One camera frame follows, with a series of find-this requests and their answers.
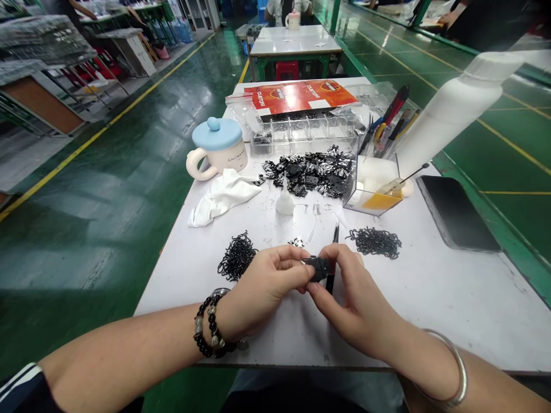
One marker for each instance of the person's right hand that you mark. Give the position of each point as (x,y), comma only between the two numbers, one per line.
(361,309)

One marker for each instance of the person's left hand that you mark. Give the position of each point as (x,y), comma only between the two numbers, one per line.
(258,288)

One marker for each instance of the black plastic clip part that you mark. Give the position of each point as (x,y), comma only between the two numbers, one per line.
(317,270)

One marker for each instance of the black tweezers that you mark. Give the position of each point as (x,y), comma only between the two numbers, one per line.
(335,235)

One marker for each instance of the small loose black parts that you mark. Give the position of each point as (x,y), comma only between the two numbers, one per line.
(297,243)

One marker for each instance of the small white glue bottle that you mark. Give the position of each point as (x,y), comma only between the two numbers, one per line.
(284,202)

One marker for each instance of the person's legs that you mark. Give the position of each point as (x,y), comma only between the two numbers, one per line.
(314,393)

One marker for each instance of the white cloth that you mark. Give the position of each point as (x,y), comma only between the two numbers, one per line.
(224,195)

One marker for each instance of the clear acrylic tool holder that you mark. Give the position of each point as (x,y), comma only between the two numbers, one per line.
(374,185)

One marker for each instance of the heap of black plastic parts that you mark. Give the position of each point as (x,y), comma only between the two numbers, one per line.
(307,172)

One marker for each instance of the black smartphone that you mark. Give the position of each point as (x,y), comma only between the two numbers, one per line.
(456,213)

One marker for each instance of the cream mug with blue lid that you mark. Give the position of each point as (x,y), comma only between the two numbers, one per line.
(217,148)

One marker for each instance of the thin black stick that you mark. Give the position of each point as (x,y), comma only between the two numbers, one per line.
(415,173)

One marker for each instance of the clear compartment box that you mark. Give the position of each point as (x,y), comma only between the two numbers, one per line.
(297,129)

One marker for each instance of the red packet in clear bag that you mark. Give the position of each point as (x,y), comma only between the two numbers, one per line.
(301,96)

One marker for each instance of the red black utility knife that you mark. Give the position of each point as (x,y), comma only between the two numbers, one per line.
(396,103)

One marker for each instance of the large white bottle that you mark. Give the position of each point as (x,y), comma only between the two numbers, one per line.
(447,112)

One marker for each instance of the red plastic stool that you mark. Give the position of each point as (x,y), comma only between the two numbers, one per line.
(287,71)

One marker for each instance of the white work table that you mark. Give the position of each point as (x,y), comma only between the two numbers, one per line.
(292,45)

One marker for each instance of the white cup with pink lid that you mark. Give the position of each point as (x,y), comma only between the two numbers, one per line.
(292,21)

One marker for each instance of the group of blue water jugs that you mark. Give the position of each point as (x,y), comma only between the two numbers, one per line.
(174,32)

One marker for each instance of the stack of wrapped grey trays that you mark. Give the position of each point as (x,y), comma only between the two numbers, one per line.
(38,41)

